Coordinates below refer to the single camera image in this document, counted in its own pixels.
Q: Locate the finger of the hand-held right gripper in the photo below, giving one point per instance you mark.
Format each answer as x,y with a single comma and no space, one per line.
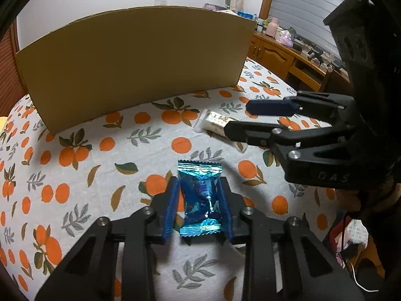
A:
247,133
266,107

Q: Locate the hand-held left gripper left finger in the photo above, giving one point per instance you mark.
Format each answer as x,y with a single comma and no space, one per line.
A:
170,208

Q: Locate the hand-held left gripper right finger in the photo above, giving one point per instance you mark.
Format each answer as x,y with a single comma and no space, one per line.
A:
226,211

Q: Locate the blue foil snack packet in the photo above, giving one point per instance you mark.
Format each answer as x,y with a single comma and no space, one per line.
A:
199,194

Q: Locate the white snack bar packet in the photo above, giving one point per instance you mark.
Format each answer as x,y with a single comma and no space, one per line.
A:
213,122

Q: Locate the cardboard panel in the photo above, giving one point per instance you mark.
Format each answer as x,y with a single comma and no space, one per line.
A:
125,62

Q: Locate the person's right hand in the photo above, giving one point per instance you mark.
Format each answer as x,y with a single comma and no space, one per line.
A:
351,200

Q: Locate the wooden sideboard cabinet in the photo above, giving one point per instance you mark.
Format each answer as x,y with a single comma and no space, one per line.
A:
272,53

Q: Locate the purple tissue pack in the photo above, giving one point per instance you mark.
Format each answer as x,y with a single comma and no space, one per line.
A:
285,38

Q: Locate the pink bottle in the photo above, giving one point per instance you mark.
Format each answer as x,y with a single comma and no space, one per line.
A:
273,26

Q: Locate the orange fruit print blanket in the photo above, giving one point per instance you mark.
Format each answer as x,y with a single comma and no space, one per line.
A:
109,150

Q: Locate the grey window blind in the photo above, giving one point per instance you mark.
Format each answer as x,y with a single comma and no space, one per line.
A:
300,3

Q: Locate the purple cloth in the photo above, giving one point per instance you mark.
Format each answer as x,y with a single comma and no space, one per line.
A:
214,7

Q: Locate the pink printed cloth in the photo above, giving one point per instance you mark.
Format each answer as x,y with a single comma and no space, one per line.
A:
355,232

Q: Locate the yellow cloth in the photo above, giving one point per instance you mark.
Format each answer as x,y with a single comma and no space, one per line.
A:
2,124

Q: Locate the wooden louvered door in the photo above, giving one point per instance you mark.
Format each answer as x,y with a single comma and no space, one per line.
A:
7,78

